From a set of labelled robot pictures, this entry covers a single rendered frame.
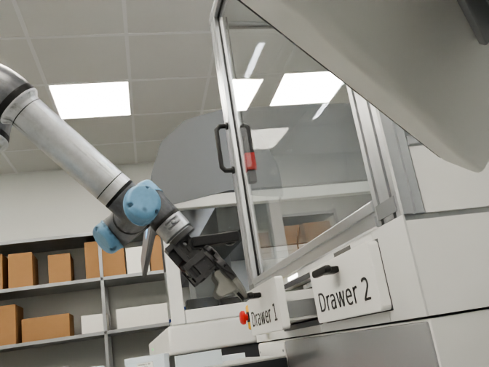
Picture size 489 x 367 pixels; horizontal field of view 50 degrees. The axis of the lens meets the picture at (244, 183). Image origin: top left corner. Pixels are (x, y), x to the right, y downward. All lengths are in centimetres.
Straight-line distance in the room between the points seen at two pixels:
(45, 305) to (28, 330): 47
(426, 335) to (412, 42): 53
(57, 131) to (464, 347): 81
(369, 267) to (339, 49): 63
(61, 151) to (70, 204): 458
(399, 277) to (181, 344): 132
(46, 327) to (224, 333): 319
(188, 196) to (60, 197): 367
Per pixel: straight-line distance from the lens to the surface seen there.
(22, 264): 511
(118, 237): 118
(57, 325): 507
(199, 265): 122
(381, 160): 84
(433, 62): 37
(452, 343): 80
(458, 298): 81
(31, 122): 111
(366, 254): 87
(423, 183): 83
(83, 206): 565
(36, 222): 568
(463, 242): 84
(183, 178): 215
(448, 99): 42
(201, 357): 149
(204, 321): 206
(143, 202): 106
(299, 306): 115
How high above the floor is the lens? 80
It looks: 17 degrees up
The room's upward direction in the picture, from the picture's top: 9 degrees counter-clockwise
